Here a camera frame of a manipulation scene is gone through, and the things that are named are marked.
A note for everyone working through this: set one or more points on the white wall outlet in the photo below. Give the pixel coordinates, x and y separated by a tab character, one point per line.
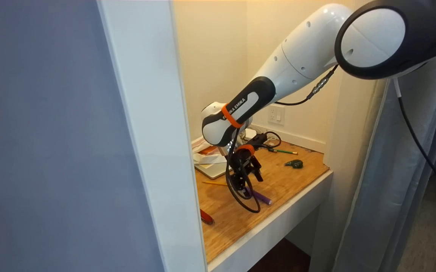
276	115

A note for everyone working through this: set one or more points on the red pen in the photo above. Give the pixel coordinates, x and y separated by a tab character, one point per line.
206	217

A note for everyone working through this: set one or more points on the green pen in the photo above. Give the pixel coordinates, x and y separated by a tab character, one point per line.
282	151

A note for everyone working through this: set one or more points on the white paper stack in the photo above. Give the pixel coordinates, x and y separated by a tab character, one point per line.
208	159

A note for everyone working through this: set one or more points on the white door frame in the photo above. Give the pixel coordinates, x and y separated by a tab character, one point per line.
144	53

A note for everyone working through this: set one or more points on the grey curtain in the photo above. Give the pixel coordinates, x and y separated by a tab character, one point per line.
394	175

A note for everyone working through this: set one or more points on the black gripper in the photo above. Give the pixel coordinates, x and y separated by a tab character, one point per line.
242	163

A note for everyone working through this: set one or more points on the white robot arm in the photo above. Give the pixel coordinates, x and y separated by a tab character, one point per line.
380	39

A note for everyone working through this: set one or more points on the dark green small object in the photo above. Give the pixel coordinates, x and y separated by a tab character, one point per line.
294	163

